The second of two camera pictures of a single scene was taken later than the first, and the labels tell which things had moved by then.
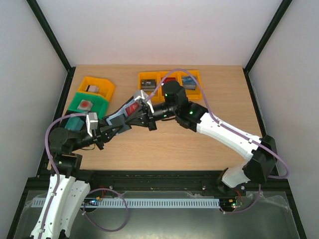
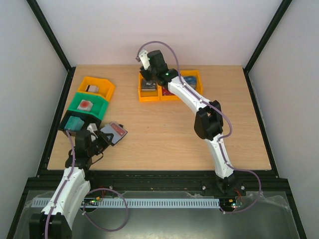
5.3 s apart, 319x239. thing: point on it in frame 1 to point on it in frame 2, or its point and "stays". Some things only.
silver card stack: x=92 y=88 stays
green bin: x=100 y=104 stays
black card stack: x=148 y=85 stays
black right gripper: x=149 y=117 to x=145 y=74
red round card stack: x=85 y=105 stays
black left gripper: x=102 y=133 to x=105 y=141
